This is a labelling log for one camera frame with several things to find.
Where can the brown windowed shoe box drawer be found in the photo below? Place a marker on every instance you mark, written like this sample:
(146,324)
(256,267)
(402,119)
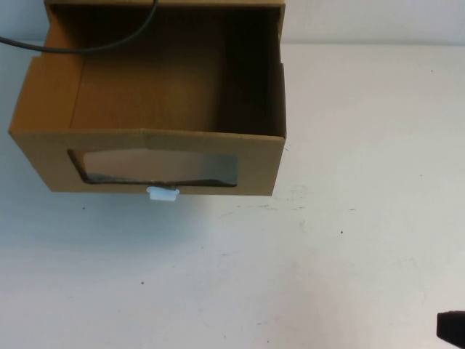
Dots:
(163,109)

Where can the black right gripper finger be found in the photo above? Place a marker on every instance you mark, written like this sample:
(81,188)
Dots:
(452,318)
(452,332)

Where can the white plastic pull tab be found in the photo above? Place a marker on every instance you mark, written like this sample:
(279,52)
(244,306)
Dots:
(161,193)

